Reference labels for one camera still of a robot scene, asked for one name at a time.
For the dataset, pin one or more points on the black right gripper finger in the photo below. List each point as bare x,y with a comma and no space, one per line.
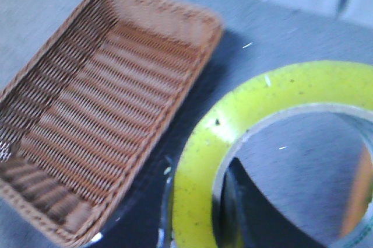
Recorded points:
248,219

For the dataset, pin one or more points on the yellow tape roll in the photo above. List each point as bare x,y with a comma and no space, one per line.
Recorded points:
339,87

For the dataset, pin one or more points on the brown wicker basket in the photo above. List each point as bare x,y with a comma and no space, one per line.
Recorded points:
80,120

